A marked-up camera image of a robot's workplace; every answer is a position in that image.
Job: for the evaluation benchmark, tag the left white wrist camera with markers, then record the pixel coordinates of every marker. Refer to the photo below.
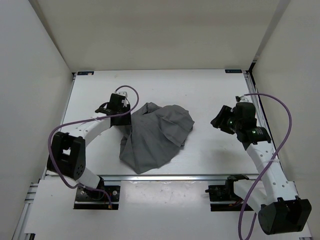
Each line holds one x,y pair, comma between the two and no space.
123,93

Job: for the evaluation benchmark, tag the left blue table label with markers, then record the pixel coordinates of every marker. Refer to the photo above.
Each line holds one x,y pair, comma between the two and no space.
85,73

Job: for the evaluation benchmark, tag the right blue table label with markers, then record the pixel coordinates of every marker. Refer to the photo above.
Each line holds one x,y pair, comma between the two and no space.
233,71

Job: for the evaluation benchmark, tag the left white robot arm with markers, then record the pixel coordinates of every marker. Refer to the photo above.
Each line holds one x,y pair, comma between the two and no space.
68,149

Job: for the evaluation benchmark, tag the blue table label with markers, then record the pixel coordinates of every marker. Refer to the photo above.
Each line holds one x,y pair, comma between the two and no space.
85,73
233,71

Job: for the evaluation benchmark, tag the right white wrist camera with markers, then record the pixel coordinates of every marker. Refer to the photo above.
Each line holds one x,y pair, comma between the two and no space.
241,99

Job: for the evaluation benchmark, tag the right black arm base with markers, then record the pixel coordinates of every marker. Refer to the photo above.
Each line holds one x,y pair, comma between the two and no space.
222,196

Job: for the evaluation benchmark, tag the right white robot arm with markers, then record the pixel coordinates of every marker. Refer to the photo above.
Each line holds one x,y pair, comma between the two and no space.
278,207

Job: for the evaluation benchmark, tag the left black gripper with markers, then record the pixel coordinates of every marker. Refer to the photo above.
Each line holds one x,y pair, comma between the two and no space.
127,121

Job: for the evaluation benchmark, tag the grey pleated skirt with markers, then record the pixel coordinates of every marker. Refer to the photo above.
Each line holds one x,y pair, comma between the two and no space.
154,137

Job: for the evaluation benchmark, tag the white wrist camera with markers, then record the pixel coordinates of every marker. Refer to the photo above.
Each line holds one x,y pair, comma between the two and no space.
123,93
241,99

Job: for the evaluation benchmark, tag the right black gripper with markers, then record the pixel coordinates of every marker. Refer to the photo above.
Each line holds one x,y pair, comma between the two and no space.
224,113

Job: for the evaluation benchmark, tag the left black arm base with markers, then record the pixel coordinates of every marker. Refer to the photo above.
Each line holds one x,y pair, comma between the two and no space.
96,200

